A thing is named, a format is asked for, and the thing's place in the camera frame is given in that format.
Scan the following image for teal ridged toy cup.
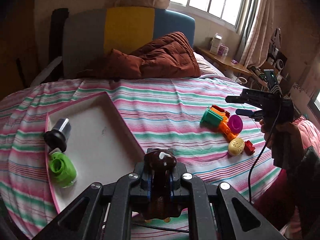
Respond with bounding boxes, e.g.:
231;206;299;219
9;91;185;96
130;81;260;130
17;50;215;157
200;107;223;127

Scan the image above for dark brown toy figure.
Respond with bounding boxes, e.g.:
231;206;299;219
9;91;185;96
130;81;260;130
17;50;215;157
142;148;181;220

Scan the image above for person's right hand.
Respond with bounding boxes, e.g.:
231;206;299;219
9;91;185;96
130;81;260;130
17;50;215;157
259;119;304;168

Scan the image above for magenta plastic toy disc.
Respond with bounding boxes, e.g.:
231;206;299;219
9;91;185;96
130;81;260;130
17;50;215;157
227;114;243;134

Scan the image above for orange plastic toy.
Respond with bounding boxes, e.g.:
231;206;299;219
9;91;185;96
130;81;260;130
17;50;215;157
210;105;240;142

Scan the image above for red puzzle piece toy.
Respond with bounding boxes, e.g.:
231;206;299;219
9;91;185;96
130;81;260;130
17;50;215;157
244;140;255;155

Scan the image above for yellow egg-shaped toy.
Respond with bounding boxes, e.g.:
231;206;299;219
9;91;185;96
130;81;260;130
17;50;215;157
228;137;245;156

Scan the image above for wooden side table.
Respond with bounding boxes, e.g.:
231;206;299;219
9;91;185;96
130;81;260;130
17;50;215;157
194;46;252;76

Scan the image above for striped bedspread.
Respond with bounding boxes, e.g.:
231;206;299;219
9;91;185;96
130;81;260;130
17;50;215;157
1;75;280;238

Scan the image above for purple box on table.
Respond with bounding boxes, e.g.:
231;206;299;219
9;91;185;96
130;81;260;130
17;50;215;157
217;44;229;56

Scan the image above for pink curtain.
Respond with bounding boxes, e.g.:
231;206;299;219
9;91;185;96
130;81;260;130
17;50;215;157
237;0;274;67

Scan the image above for green plastic toy cup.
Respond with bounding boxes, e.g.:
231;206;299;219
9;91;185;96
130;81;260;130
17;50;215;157
48;151;77;188

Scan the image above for white pink-rimmed tray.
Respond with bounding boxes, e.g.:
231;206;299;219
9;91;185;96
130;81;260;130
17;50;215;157
45;92;145;212

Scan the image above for rust brown quilted blanket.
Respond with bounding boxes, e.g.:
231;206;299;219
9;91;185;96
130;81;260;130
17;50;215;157
101;31;201;79

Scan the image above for black funnel toy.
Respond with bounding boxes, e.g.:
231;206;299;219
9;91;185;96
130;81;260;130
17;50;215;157
43;118;72;153

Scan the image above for grey yellow blue headboard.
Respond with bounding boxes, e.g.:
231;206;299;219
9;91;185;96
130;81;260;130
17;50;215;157
62;7;195;79

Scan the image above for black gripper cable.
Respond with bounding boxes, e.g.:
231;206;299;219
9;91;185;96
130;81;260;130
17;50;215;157
248;100;283;204

